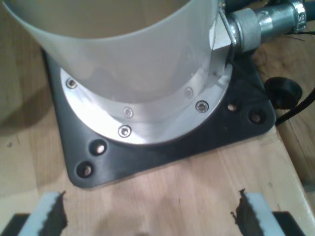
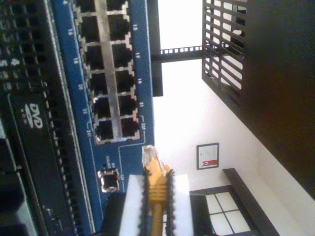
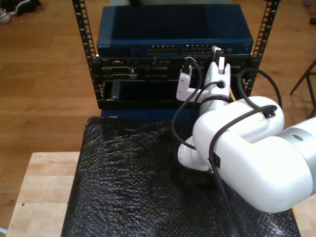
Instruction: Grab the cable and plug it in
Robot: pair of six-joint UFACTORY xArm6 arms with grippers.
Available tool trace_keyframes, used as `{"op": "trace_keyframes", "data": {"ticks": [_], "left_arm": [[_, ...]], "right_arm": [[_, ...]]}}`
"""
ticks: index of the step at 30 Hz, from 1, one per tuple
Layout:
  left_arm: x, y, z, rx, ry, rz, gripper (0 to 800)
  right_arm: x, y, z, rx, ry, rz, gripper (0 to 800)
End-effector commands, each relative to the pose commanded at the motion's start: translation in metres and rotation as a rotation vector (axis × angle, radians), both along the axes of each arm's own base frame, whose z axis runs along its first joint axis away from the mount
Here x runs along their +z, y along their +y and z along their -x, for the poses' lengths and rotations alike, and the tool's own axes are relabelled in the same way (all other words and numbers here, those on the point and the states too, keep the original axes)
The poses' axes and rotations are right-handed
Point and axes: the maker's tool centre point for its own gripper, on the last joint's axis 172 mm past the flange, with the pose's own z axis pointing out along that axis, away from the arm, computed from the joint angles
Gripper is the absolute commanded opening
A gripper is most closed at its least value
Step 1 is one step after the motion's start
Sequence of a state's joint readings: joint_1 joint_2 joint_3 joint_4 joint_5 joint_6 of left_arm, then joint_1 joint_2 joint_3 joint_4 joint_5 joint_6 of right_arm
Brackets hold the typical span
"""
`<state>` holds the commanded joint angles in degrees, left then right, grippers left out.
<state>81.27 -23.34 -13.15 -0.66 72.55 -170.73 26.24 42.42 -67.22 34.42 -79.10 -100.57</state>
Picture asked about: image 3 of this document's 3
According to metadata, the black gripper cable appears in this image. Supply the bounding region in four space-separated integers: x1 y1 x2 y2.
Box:
171 57 283 237

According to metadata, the black bubble wrap mat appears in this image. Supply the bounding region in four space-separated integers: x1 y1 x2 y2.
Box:
60 116 302 237

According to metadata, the blue network switch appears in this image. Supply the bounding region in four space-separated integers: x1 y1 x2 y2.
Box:
96 4 254 59

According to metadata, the dark wooden chair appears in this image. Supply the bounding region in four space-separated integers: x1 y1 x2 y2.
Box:
289 58 316 119

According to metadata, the blue base shelf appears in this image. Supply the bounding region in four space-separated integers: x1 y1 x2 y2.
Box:
100 108 200 122

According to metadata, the dark sneaker white sole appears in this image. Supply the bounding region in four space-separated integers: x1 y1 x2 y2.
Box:
4 0 42 16

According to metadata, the black perforated rack post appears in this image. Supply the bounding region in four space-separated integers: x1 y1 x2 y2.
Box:
243 0 281 98
72 0 104 110

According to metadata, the black rack server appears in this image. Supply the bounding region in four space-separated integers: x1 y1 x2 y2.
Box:
98 57 252 81

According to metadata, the white shoe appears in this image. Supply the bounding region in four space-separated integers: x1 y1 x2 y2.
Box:
0 7 12 25

